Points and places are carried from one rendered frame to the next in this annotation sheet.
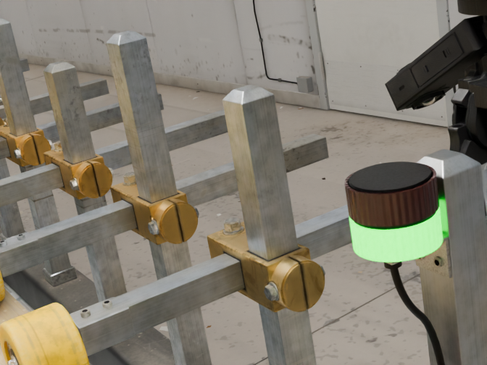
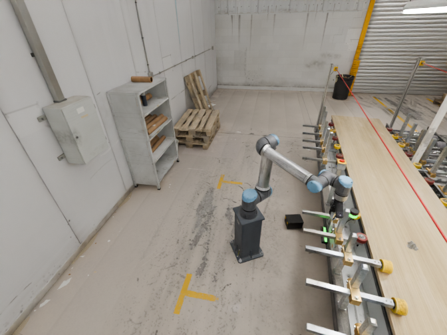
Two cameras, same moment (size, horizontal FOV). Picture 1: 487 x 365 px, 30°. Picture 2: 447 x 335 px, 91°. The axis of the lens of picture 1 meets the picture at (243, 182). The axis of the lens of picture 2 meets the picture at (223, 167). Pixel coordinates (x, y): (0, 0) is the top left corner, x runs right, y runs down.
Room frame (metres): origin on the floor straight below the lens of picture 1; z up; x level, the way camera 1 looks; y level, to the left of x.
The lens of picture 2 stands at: (2.04, 0.07, 2.29)
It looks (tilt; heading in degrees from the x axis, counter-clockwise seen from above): 34 degrees down; 226
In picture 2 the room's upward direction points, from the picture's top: 1 degrees counter-clockwise
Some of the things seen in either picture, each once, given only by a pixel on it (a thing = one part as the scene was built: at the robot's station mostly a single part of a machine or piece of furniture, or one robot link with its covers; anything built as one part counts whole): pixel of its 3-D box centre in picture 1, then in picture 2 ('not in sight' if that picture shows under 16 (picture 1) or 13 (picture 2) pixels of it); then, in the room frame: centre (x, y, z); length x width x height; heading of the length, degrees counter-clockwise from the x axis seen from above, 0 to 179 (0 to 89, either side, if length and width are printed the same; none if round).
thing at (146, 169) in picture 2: not in sight; (149, 133); (0.60, -3.10, 0.78); 0.90 x 0.45 x 1.55; 34
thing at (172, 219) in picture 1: (153, 210); (353, 291); (1.04, 0.11, 0.95); 0.14 x 0.06 x 0.05; 29
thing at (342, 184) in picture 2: not in sight; (343, 185); (0.63, -0.21, 1.32); 0.10 x 0.09 x 0.12; 83
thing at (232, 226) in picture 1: (232, 225); not in sight; (0.87, 0.02, 0.98); 0.02 x 0.02 x 0.01
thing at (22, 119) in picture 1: (31, 161); not in sight; (1.46, 0.34, 0.92); 0.04 x 0.04 x 0.48; 29
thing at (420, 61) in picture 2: not in sight; (404, 98); (-2.20, -0.39, 1.25); 0.15 x 0.08 x 1.10; 29
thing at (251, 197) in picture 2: not in sight; (249, 199); (0.70, -0.94, 0.79); 0.17 x 0.15 x 0.18; 173
